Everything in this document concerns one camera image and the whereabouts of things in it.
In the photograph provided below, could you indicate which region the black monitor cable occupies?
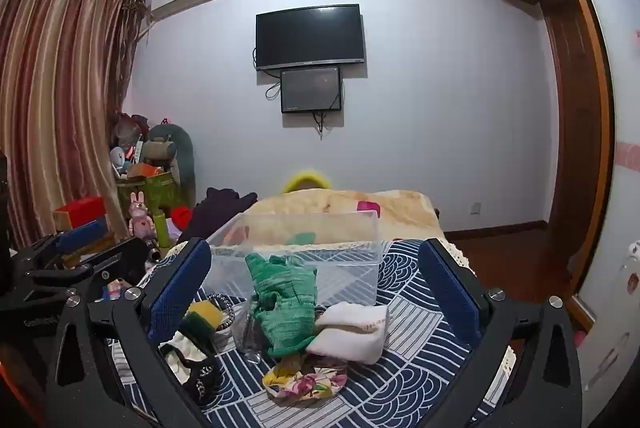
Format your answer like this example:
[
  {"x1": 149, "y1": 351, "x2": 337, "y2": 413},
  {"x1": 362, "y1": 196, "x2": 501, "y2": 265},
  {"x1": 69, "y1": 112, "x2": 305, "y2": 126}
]
[{"x1": 312, "y1": 110, "x2": 334, "y2": 139}]

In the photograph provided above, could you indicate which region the yellow plush toy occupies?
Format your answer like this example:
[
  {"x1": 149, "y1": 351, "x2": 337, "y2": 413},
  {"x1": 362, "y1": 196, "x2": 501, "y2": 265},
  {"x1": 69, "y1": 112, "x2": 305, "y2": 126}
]
[{"x1": 282, "y1": 169, "x2": 333, "y2": 195}]

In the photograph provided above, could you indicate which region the green cardboard box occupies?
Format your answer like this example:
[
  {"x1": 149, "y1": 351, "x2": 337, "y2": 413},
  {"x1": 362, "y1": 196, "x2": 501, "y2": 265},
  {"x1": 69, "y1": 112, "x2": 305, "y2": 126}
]
[{"x1": 117, "y1": 173, "x2": 181, "y2": 233}]

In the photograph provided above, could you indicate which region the dark purple clothing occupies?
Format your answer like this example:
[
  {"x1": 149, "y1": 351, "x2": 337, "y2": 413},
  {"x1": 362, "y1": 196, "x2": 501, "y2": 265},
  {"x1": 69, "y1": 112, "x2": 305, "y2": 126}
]
[{"x1": 177, "y1": 187, "x2": 258, "y2": 246}]

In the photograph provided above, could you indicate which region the green bottle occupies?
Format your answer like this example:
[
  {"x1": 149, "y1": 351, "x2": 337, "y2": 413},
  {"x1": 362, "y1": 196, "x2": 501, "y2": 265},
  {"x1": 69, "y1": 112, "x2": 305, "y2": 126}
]
[{"x1": 152, "y1": 210, "x2": 171, "y2": 249}]

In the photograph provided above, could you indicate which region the blue plush toy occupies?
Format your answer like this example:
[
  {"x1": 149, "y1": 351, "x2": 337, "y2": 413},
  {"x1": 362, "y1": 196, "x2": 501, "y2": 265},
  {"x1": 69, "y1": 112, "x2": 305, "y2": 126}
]
[{"x1": 110, "y1": 147, "x2": 132, "y2": 175}]

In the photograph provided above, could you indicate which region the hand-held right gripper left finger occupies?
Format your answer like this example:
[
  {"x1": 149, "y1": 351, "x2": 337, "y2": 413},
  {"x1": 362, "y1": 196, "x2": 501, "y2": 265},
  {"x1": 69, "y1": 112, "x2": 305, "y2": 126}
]
[{"x1": 45, "y1": 238, "x2": 213, "y2": 428}]

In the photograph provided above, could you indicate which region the red knit item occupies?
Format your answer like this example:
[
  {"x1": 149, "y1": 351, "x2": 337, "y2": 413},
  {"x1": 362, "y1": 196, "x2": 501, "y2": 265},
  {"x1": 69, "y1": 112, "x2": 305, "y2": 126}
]
[{"x1": 170, "y1": 206, "x2": 194, "y2": 229}]

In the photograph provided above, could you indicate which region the black and white sock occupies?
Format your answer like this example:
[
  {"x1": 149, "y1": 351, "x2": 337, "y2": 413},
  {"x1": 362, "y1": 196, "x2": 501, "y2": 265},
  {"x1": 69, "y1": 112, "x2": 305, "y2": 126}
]
[{"x1": 160, "y1": 334, "x2": 224, "y2": 406}]

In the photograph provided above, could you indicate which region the wall-mounted black television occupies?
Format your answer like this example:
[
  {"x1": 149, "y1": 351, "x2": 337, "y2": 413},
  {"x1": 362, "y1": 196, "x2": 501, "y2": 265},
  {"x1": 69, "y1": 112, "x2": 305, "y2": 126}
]
[{"x1": 255, "y1": 4, "x2": 366, "y2": 71}]

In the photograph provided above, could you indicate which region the orange box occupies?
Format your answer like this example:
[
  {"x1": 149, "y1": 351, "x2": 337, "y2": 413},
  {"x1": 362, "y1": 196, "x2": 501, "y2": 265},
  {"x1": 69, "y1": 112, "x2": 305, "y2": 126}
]
[{"x1": 127, "y1": 163, "x2": 166, "y2": 181}]

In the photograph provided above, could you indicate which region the green knit glove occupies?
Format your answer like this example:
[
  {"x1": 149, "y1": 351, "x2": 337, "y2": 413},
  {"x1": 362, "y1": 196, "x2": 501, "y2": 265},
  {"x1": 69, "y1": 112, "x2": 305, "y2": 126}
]
[{"x1": 245, "y1": 254, "x2": 319, "y2": 359}]

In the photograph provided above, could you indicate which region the yellow green sponge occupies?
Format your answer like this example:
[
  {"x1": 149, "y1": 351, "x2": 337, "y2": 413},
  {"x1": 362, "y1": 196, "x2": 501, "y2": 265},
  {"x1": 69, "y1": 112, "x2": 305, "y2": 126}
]
[{"x1": 180, "y1": 300, "x2": 224, "y2": 354}]

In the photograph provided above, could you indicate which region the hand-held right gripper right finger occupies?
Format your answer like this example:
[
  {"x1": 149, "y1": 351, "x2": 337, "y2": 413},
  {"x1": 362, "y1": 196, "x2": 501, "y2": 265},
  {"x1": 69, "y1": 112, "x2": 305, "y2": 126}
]
[{"x1": 417, "y1": 238, "x2": 584, "y2": 428}]

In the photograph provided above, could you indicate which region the clear plastic storage box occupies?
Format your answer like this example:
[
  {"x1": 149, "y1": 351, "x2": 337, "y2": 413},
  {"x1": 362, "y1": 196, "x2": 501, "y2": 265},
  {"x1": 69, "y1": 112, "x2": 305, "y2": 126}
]
[{"x1": 206, "y1": 209, "x2": 385, "y2": 309}]

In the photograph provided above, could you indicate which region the beaded bracelet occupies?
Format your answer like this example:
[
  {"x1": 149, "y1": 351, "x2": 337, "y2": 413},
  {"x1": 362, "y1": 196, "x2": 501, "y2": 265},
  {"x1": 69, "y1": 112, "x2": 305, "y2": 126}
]
[{"x1": 207, "y1": 293, "x2": 236, "y2": 332}]

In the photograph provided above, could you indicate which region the striped brown curtain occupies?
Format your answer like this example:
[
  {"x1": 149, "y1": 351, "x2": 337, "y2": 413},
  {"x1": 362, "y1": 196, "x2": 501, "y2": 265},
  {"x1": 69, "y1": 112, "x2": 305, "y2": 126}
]
[{"x1": 0, "y1": 0, "x2": 151, "y2": 251}]

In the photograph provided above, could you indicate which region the floral fabric scrunchie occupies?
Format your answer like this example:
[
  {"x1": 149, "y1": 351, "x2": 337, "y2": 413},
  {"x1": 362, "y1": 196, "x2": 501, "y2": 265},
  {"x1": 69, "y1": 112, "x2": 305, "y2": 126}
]
[{"x1": 262, "y1": 353, "x2": 348, "y2": 405}]

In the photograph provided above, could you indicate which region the clear plastic bag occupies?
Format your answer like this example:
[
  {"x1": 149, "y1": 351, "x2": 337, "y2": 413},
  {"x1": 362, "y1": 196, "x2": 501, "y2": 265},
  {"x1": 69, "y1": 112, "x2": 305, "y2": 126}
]
[{"x1": 231, "y1": 303, "x2": 272, "y2": 364}]

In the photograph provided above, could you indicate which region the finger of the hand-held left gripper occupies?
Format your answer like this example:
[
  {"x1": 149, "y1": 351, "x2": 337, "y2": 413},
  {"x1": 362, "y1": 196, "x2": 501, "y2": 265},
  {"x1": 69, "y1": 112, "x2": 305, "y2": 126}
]
[
  {"x1": 30, "y1": 237, "x2": 149, "y2": 305},
  {"x1": 15, "y1": 219, "x2": 117, "y2": 271}
]

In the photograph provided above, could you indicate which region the white lace bed cover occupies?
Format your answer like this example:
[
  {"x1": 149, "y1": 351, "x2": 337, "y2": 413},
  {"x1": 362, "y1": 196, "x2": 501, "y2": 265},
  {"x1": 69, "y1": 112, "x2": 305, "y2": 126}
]
[{"x1": 442, "y1": 238, "x2": 472, "y2": 269}]

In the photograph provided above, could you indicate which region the pink bunny doll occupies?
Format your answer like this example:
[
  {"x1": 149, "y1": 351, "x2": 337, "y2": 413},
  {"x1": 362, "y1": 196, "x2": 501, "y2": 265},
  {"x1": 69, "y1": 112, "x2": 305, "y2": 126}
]
[{"x1": 129, "y1": 191, "x2": 157, "y2": 241}]

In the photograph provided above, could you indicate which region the wooden wardrobe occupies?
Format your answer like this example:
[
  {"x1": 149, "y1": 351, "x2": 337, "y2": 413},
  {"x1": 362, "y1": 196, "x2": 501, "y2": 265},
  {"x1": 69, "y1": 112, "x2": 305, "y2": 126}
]
[{"x1": 465, "y1": 0, "x2": 640, "y2": 349}]

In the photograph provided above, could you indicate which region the beige fleece blanket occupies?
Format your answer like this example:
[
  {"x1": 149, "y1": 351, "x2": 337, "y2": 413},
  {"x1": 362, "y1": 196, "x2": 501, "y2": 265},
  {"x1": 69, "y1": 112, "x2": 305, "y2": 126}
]
[{"x1": 250, "y1": 188, "x2": 443, "y2": 245}]

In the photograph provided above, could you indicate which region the small black wall monitor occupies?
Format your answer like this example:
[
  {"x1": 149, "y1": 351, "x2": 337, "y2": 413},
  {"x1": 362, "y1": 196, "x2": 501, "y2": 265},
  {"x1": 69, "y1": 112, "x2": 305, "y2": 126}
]
[{"x1": 280, "y1": 66, "x2": 343, "y2": 114}]

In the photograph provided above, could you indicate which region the red box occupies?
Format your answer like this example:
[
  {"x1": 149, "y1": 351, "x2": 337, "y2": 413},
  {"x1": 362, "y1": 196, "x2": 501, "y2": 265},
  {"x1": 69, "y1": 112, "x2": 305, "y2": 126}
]
[{"x1": 53, "y1": 196, "x2": 107, "y2": 229}]

